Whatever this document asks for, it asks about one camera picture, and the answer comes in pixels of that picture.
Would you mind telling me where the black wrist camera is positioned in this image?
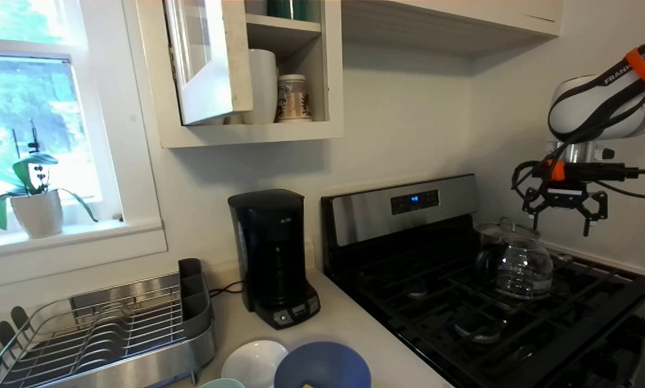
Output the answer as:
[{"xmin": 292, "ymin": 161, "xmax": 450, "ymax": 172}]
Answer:
[{"xmin": 567, "ymin": 161, "xmax": 641, "ymax": 184}]

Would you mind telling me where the teal cup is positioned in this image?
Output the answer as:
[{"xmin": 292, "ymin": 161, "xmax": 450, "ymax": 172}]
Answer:
[{"xmin": 197, "ymin": 374, "xmax": 248, "ymax": 388}]

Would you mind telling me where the orange velcro strap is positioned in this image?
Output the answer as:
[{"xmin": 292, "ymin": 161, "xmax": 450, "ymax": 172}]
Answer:
[
  {"xmin": 624, "ymin": 47, "xmax": 645, "ymax": 90},
  {"xmin": 548, "ymin": 157, "xmax": 569, "ymax": 184}
]

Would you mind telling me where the white open wall cabinet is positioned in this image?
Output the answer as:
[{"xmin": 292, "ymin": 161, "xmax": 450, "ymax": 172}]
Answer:
[{"xmin": 123, "ymin": 0, "xmax": 346, "ymax": 151}]

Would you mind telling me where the potted plant in white pot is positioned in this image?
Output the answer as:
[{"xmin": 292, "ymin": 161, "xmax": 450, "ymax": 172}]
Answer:
[{"xmin": 0, "ymin": 121, "xmax": 101, "ymax": 240}]

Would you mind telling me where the clear glass kettle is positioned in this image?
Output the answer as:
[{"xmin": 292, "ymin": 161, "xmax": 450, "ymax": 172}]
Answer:
[{"xmin": 472, "ymin": 230, "xmax": 558, "ymax": 303}]

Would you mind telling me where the black coffee maker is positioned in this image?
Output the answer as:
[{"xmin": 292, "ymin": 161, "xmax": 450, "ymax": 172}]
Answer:
[{"xmin": 227, "ymin": 187, "xmax": 325, "ymax": 332}]

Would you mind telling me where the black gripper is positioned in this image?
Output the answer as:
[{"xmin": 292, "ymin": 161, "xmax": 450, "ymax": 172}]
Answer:
[{"xmin": 520, "ymin": 179, "xmax": 613, "ymax": 240}]

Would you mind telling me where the steel dish rack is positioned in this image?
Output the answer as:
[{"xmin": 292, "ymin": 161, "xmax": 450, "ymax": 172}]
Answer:
[{"xmin": 0, "ymin": 257, "xmax": 219, "ymax": 388}]

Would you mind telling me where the white canister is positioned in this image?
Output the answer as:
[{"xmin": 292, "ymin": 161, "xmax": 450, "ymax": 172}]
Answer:
[{"xmin": 244, "ymin": 47, "xmax": 281, "ymax": 127}]

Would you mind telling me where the black gas stove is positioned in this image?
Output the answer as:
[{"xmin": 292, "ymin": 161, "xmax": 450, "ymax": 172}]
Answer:
[{"xmin": 319, "ymin": 172, "xmax": 645, "ymax": 388}]

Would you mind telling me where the blue bowl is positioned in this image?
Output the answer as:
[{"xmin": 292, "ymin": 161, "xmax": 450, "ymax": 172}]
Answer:
[{"xmin": 273, "ymin": 338, "xmax": 373, "ymax": 388}]

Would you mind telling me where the white framed window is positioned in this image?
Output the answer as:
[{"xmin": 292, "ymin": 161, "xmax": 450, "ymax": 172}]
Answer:
[{"xmin": 0, "ymin": 0, "xmax": 171, "ymax": 291}]

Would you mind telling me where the glass cabinet door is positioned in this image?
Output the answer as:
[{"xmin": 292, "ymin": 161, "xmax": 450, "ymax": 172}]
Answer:
[{"xmin": 163, "ymin": 0, "xmax": 258, "ymax": 130}]

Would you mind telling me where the white bowl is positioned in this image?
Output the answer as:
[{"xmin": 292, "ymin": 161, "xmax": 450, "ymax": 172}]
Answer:
[{"xmin": 220, "ymin": 338, "xmax": 292, "ymax": 388}]

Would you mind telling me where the white cabinet above stove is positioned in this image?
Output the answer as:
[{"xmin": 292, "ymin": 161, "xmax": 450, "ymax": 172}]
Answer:
[{"xmin": 342, "ymin": 0, "xmax": 566, "ymax": 60}]

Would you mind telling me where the glass jar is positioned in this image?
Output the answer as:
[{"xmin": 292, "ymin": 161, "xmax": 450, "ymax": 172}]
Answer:
[{"xmin": 274, "ymin": 71, "xmax": 313, "ymax": 122}]

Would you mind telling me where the black coffee maker cord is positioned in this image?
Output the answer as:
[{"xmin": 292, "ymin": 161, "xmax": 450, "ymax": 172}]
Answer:
[{"xmin": 207, "ymin": 281, "xmax": 246, "ymax": 300}]

